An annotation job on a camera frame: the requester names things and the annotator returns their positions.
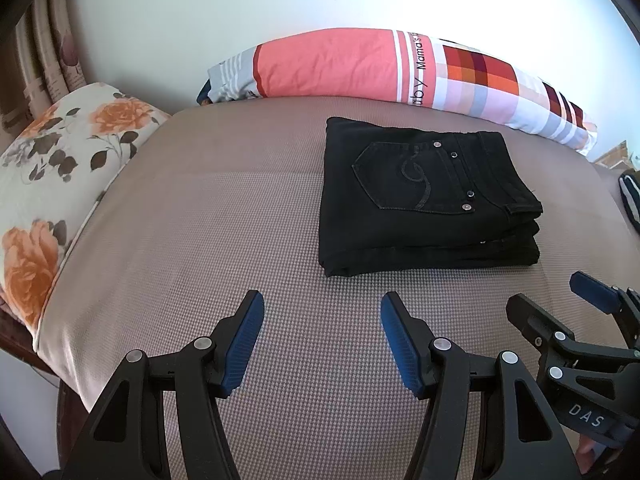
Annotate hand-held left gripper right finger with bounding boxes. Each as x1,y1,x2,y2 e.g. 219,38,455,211
380,291,583,480

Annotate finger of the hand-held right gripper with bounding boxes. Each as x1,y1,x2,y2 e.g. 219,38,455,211
570,270,640,350
506,294,637,388

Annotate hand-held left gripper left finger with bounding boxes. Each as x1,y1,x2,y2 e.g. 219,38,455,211
60,290,266,480

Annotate black pants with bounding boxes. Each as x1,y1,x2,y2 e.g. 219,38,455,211
318,116,544,278

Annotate navy white striped garment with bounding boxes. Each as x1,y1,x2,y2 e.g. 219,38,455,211
618,170,640,233

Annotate beige bed mattress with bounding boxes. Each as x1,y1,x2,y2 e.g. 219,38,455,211
32,95,640,480

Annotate brown wooden board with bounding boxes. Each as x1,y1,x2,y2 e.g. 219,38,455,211
592,141,635,171

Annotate floral orange rose pillow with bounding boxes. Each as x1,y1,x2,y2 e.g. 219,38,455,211
0,82,173,351

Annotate pink plaid long pillow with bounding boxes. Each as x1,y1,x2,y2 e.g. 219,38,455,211
207,29,599,157

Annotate beige patterned curtain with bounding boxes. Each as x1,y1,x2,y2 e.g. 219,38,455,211
0,0,81,131

